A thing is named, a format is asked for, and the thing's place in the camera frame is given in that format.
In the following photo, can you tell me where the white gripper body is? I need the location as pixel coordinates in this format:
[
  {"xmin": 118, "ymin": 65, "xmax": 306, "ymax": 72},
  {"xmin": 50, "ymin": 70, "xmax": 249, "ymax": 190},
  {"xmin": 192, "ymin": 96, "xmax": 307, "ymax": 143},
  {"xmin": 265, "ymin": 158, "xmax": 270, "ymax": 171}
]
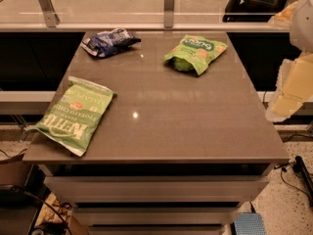
[{"xmin": 290, "ymin": 0, "xmax": 313, "ymax": 52}]

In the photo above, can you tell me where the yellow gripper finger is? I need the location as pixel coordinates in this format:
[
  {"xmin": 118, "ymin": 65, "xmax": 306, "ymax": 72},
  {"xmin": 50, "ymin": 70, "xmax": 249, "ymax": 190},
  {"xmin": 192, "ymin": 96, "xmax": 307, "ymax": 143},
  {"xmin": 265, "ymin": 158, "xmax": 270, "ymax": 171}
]
[
  {"xmin": 268, "ymin": 2, "xmax": 297, "ymax": 29},
  {"xmin": 265, "ymin": 53, "xmax": 313, "ymax": 122}
]

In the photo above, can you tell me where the green rice chip bag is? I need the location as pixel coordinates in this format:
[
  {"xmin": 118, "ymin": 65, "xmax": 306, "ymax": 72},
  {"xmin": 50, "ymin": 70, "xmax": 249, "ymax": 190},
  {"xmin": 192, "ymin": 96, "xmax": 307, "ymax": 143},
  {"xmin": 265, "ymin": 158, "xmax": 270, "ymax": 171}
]
[{"xmin": 164, "ymin": 35, "xmax": 227, "ymax": 75}]

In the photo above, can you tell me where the blue crumpled chip bag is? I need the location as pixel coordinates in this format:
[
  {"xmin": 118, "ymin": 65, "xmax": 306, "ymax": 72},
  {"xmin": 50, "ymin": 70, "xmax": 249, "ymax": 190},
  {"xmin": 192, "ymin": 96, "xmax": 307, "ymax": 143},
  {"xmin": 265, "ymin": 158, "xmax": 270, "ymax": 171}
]
[{"xmin": 80, "ymin": 28, "xmax": 141, "ymax": 58}]

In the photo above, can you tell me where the green jalapeno Kettle chip bag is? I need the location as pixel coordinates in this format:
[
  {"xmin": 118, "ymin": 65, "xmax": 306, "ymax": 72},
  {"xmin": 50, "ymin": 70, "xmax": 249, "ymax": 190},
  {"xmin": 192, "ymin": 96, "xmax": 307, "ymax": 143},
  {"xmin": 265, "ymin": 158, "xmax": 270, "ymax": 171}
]
[{"xmin": 26, "ymin": 76, "xmax": 115, "ymax": 157}]

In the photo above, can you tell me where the grey drawer cabinet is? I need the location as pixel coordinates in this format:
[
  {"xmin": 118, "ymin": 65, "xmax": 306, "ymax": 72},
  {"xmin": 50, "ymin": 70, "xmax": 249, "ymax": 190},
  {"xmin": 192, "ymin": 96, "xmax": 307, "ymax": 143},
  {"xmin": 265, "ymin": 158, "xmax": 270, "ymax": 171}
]
[{"xmin": 24, "ymin": 32, "xmax": 289, "ymax": 235}]

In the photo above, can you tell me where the glass railing with metal posts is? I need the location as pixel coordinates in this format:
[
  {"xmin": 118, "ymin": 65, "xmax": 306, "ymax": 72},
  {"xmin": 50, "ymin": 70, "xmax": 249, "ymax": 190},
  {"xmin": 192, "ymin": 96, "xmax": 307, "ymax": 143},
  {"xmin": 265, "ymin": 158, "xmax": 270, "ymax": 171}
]
[{"xmin": 0, "ymin": 0, "xmax": 290, "ymax": 32}]

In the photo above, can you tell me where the blue perforated box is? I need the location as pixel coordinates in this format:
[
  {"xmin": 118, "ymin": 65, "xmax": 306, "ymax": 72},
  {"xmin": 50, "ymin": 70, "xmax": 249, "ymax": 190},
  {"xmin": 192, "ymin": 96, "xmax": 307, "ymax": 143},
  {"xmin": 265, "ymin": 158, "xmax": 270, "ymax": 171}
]
[{"xmin": 233, "ymin": 212, "xmax": 267, "ymax": 235}]

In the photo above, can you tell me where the black floor cable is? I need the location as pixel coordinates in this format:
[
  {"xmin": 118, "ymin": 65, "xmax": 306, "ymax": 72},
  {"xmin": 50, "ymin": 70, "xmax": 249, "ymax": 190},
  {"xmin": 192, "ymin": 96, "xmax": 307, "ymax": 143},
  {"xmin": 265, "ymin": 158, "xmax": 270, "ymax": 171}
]
[{"xmin": 273, "ymin": 162, "xmax": 313, "ymax": 204}]

